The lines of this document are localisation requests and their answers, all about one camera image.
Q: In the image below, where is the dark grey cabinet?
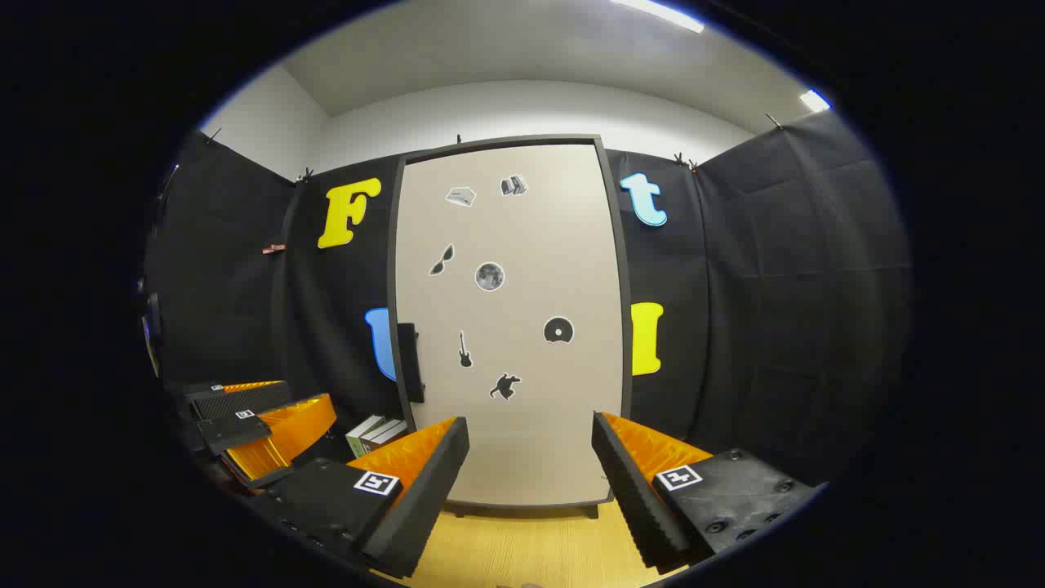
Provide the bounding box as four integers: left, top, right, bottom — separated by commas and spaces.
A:
386, 135, 634, 520

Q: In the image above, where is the black backdrop cloth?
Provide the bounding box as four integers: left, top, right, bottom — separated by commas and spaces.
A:
143, 110, 911, 491

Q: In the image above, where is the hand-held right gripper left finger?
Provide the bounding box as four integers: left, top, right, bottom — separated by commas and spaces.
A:
249, 416, 471, 579

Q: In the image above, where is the green spine book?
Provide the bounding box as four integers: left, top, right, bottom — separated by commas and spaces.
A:
345, 415, 386, 457

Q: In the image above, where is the black cabinet door handle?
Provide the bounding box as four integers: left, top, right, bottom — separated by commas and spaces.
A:
397, 323, 426, 405

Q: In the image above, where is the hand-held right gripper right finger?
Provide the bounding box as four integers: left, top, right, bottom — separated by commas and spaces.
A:
591, 411, 821, 575

